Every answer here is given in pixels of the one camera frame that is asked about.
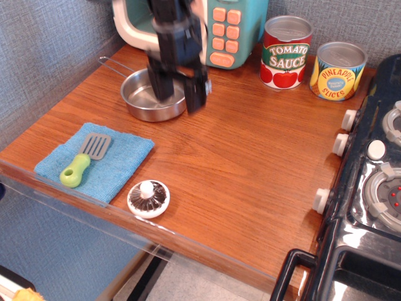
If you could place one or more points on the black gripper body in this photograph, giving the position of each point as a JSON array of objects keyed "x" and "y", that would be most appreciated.
[{"x": 180, "y": 45}]

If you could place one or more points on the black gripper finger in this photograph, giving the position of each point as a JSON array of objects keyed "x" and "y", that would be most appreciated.
[
  {"x": 161, "y": 82},
  {"x": 195, "y": 91}
]

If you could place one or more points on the small steel pot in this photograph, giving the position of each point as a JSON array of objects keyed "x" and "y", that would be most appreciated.
[{"x": 138, "y": 94}]

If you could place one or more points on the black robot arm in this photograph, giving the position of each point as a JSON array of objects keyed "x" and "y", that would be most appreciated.
[{"x": 169, "y": 11}]

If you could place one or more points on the teal toy microwave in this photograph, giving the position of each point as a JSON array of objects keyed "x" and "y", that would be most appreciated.
[{"x": 230, "y": 29}]

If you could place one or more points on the green grey toy spatula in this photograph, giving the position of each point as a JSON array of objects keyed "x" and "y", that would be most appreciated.
[{"x": 93, "y": 148}]

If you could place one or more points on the tomato sauce can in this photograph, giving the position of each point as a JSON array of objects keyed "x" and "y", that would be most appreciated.
[{"x": 286, "y": 46}]

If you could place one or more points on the blue folded cloth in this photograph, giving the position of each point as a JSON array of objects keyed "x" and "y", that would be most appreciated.
[{"x": 103, "y": 179}]

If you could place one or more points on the white toy mushroom half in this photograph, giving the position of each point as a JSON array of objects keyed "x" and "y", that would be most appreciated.
[{"x": 148, "y": 199}]

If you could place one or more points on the pineapple slices can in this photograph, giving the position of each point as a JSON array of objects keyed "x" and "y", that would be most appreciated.
[{"x": 337, "y": 70}]

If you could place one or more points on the middle grey stove knob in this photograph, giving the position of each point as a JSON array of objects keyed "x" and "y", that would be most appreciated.
[{"x": 340, "y": 144}]

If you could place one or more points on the grey stove knob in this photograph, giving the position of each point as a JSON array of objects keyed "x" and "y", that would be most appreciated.
[
  {"x": 340, "y": 144},
  {"x": 320, "y": 200},
  {"x": 348, "y": 120}
]

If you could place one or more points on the upper grey stove knob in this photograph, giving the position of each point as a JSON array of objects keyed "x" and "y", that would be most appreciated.
[{"x": 348, "y": 120}]

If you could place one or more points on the lower grey stove knob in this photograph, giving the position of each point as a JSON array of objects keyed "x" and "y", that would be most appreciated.
[{"x": 320, "y": 200}]

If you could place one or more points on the clear acrylic table guard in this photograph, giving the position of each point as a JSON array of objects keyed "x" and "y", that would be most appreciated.
[{"x": 73, "y": 247}]

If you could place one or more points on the black toy stove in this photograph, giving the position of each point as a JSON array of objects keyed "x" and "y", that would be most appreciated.
[{"x": 358, "y": 253}]

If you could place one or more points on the orange plush object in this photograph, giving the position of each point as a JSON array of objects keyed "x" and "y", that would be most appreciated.
[{"x": 27, "y": 294}]

